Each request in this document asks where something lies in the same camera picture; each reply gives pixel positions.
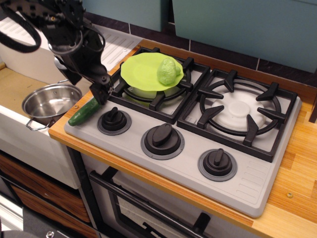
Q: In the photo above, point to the white toy sink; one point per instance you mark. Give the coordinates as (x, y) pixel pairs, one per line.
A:
(35, 148)

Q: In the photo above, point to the lime green plastic plate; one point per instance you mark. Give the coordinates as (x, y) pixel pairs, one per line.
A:
(140, 71)

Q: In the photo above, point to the white burner cap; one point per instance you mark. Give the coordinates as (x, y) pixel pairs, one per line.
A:
(238, 105)
(170, 93)

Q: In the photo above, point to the white right burner cap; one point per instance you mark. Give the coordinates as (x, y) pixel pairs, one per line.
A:
(238, 105)

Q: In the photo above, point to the black right burner grate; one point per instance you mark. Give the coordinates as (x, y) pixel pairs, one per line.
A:
(266, 143)

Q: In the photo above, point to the white left burner cap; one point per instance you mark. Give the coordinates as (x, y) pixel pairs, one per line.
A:
(170, 93)

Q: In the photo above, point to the black stove knob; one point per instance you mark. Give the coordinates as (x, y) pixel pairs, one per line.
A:
(114, 122)
(217, 165)
(162, 142)

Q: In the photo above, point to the black left stove knob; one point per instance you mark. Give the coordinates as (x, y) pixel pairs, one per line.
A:
(114, 122)

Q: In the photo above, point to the black oven door handle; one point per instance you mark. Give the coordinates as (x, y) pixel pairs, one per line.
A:
(193, 232)

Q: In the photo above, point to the light green toy cauliflower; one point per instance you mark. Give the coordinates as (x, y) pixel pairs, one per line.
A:
(168, 71)

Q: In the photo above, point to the grey toy stove top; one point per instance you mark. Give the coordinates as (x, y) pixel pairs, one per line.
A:
(246, 192)

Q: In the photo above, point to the black right stove knob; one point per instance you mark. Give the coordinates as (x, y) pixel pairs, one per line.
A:
(217, 165)

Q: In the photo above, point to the dark green toy pickle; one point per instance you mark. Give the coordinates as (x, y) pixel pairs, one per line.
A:
(84, 113)

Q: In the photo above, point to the stainless steel pot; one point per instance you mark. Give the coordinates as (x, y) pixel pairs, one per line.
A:
(46, 105)

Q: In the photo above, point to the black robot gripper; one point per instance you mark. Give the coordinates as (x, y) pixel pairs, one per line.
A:
(78, 54)

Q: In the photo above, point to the wooden drawer front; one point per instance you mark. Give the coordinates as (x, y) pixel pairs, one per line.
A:
(46, 196)

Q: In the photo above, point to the black middle stove knob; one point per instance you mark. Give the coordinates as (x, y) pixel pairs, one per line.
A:
(162, 142)

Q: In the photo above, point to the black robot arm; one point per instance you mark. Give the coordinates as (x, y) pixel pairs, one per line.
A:
(42, 15)

